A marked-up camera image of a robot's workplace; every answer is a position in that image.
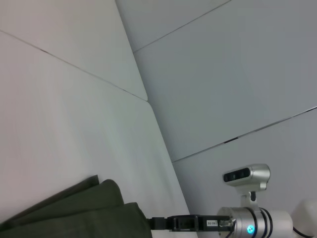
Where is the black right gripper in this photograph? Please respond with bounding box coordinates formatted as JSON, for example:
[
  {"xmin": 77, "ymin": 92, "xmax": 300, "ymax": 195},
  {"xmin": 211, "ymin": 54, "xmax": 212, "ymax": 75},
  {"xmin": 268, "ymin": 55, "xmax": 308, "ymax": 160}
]
[{"xmin": 148, "ymin": 214, "xmax": 234, "ymax": 233}]

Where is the right gripper cable metal plug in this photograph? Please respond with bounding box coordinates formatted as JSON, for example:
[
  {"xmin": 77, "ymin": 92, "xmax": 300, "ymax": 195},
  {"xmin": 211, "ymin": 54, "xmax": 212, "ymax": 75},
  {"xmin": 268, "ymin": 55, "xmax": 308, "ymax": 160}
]
[{"xmin": 218, "ymin": 217, "xmax": 236, "ymax": 229}]

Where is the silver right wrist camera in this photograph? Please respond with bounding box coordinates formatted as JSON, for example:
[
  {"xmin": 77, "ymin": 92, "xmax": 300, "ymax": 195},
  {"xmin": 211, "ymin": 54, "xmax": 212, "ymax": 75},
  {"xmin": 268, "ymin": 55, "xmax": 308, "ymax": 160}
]
[{"xmin": 223, "ymin": 163, "xmax": 271, "ymax": 209}]

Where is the dark green FREE t-shirt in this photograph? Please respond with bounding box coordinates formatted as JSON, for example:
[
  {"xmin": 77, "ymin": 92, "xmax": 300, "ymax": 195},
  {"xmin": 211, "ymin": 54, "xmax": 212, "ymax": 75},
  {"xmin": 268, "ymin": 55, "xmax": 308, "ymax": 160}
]
[{"xmin": 0, "ymin": 174, "xmax": 154, "ymax": 238}]

